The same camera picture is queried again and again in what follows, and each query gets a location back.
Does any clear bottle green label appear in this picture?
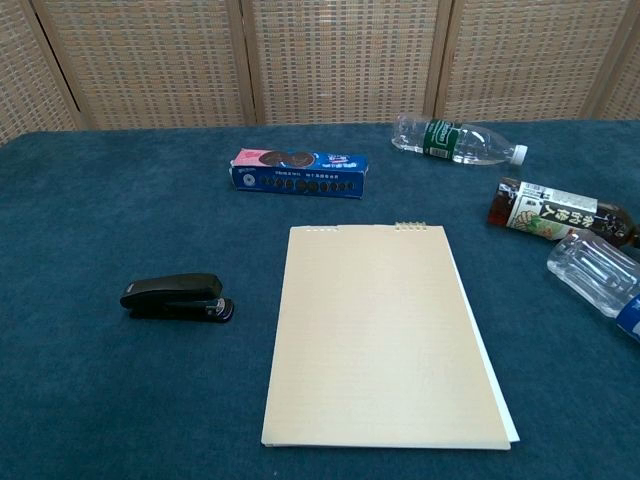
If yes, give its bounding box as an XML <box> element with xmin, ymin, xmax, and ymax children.
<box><xmin>390</xmin><ymin>113</ymin><xmax>530</xmax><ymax>167</ymax></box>

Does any dark tea bottle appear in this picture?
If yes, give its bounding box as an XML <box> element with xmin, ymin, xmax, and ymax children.
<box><xmin>486</xmin><ymin>176</ymin><xmax>640</xmax><ymax>253</ymax></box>

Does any beige spiral notepad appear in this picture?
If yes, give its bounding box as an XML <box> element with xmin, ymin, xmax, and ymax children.
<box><xmin>260</xmin><ymin>220</ymin><xmax>521</xmax><ymax>438</ymax></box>

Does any woven folding screen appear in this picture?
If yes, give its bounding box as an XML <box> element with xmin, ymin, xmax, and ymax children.
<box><xmin>0</xmin><ymin>0</ymin><xmax>640</xmax><ymax>147</ymax></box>

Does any small black stapler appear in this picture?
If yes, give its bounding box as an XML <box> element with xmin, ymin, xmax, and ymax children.
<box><xmin>119</xmin><ymin>272</ymin><xmax>236</xmax><ymax>323</ymax></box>

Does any clear bottle blue label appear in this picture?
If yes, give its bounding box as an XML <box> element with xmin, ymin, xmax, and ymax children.
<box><xmin>545</xmin><ymin>235</ymin><xmax>640</xmax><ymax>344</ymax></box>

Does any blue cookie box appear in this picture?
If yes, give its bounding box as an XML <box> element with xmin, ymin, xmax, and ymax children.
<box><xmin>229</xmin><ymin>147</ymin><xmax>370</xmax><ymax>201</ymax></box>

